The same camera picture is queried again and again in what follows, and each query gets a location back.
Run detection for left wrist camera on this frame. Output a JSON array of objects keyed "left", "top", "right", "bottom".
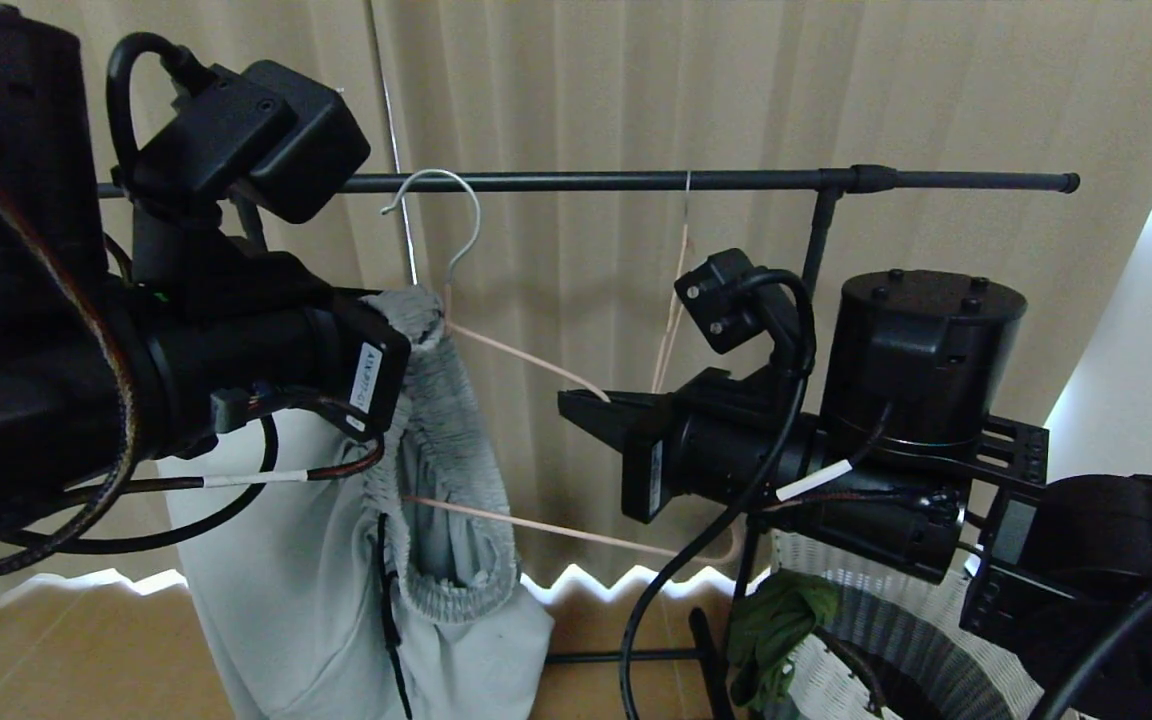
[{"left": 124, "top": 58, "right": 373, "bottom": 291}]

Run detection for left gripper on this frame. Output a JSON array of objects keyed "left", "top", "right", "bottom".
[{"left": 141, "top": 255, "right": 413, "bottom": 453}]

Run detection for black clothes rack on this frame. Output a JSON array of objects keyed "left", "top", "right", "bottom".
[{"left": 96, "top": 165, "right": 1080, "bottom": 720}]

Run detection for white laundry basket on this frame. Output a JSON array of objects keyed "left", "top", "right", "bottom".
[{"left": 771, "top": 530, "right": 1047, "bottom": 720}]

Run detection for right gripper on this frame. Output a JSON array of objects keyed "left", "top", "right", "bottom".
[{"left": 621, "top": 365, "right": 827, "bottom": 524}]

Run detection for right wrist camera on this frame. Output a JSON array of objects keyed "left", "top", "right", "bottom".
[{"left": 674, "top": 248, "right": 817, "bottom": 389}]

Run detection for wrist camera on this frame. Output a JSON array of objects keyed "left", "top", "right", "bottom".
[
  {"left": 674, "top": 248, "right": 817, "bottom": 389},
  {"left": 124, "top": 58, "right": 373, "bottom": 291}
]

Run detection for beige curtain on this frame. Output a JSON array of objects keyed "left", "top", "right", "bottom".
[{"left": 0, "top": 0, "right": 1152, "bottom": 593}]

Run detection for black cable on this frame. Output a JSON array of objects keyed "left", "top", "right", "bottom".
[
  {"left": 0, "top": 32, "right": 282, "bottom": 557},
  {"left": 619, "top": 268, "right": 1152, "bottom": 720}
]

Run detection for thin grey curtain wand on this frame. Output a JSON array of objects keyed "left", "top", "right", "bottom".
[{"left": 364, "top": 0, "right": 420, "bottom": 287}]

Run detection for pale grey shorts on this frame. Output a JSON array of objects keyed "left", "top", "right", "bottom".
[{"left": 156, "top": 285, "right": 557, "bottom": 720}]

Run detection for green printed shirt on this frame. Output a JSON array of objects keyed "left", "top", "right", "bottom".
[{"left": 726, "top": 568, "right": 843, "bottom": 713}]

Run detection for pink clothes hanger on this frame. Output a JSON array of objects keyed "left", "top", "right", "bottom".
[
  {"left": 381, "top": 168, "right": 742, "bottom": 566},
  {"left": 649, "top": 195, "right": 694, "bottom": 396}
]

